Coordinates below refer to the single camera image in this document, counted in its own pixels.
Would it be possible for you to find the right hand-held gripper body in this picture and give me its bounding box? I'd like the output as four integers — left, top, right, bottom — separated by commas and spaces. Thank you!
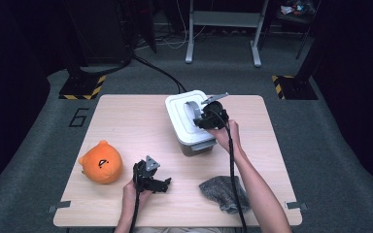
201, 91, 230, 130

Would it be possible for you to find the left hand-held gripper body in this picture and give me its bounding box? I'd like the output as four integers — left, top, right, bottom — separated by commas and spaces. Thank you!
132, 154, 163, 193

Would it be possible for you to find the orange plush toy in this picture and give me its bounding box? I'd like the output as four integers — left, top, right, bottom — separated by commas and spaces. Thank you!
78, 140, 124, 185

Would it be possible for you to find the grey fluffy cloth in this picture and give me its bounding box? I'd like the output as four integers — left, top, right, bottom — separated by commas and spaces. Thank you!
198, 175, 251, 216

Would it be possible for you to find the person's right hand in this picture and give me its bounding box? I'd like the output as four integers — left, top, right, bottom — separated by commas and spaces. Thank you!
206, 118, 242, 153

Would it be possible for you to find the person's left hand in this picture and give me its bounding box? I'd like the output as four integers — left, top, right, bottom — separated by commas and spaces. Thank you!
121, 179, 153, 212

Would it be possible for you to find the black yellow striped stand base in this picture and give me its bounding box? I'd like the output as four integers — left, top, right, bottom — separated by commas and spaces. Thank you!
271, 75, 319, 101
58, 74, 107, 101

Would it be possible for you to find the white metal stand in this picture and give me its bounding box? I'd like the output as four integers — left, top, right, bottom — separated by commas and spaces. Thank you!
185, 0, 270, 68

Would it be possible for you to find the black equipment cabinet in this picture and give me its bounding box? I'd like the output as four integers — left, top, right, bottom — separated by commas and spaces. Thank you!
62, 0, 158, 67

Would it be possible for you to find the colourful clutter pile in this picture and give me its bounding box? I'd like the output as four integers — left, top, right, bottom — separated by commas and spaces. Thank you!
280, 0, 319, 23

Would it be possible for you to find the left hand-held gripper black cable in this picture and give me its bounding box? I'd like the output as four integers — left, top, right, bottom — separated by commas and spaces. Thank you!
128, 160, 144, 233

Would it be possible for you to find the hand-held gripper black cable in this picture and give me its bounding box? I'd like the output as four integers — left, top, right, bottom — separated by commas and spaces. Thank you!
128, 160, 144, 233
205, 108, 249, 233

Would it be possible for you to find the right hand-held gripper black cable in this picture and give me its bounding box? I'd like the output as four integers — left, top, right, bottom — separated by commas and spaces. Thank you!
205, 108, 249, 233

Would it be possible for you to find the thick black floor cable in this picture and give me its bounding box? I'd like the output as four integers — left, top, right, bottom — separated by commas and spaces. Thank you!
77, 53, 187, 94

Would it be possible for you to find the thin white floor cable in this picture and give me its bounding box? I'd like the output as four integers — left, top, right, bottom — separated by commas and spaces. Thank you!
135, 0, 207, 50

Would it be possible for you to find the grey table corner bracket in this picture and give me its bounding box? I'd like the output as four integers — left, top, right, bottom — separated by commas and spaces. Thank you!
48, 200, 72, 214
285, 201, 308, 211

